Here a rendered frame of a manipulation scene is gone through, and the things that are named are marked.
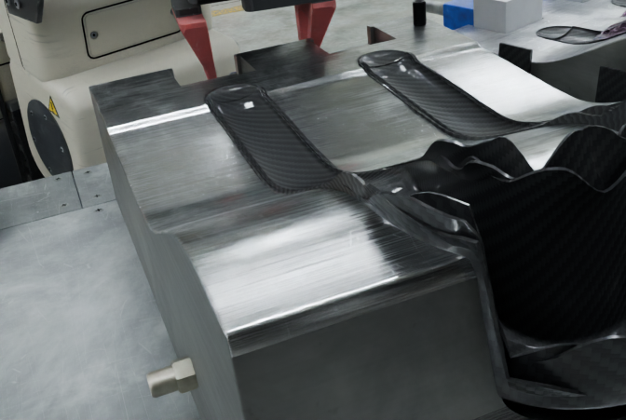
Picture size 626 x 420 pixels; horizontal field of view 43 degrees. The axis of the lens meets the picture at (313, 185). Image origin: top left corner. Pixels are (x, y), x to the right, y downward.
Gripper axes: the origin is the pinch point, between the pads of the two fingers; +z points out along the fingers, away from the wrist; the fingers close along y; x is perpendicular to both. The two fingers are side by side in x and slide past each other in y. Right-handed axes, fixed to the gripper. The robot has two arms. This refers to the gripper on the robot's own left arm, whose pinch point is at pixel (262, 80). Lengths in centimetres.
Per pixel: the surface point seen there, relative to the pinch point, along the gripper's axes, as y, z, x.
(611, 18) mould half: 30.2, -1.2, -3.2
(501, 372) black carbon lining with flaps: 0.1, -3.6, -43.8
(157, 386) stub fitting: -11.4, 0.9, -34.7
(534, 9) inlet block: 24.3, -2.3, -0.6
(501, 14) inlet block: 20.7, -2.7, -1.8
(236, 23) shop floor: 39, 79, 319
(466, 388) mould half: -1.2, -3.3, -43.8
